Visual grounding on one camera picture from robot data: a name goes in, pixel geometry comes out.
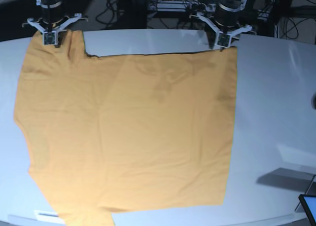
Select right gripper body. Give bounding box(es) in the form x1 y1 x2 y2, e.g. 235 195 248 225
37 0 64 45

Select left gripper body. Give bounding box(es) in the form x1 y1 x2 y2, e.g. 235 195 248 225
213 0 246 48

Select yellow T-shirt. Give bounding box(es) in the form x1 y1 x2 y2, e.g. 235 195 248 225
14 31 237 226

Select white power strip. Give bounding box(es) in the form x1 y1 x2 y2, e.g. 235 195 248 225
157 1 192 12

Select tablet screen on stand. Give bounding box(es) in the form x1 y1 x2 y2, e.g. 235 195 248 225
295 175 316 226

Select white label on table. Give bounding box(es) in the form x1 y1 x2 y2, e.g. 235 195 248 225
34 210 59 221

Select black cables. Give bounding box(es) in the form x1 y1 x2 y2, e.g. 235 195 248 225
256 3 316 40

